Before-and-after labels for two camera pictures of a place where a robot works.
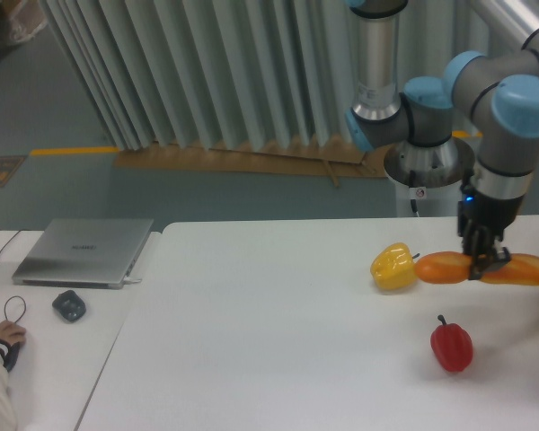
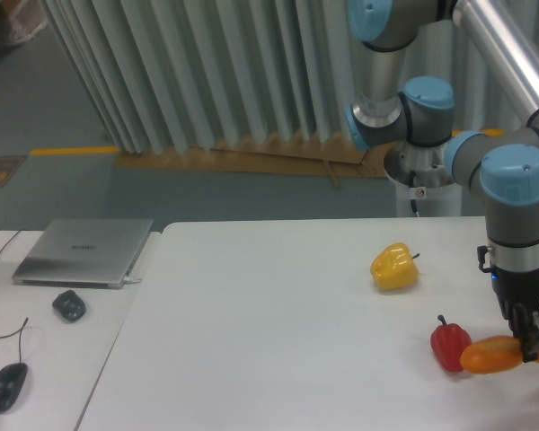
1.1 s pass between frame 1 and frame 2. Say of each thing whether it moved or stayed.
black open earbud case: stayed
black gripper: moved
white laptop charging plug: stayed
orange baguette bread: moved
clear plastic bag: stayed
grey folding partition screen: stayed
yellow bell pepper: stayed
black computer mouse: moved
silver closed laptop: stayed
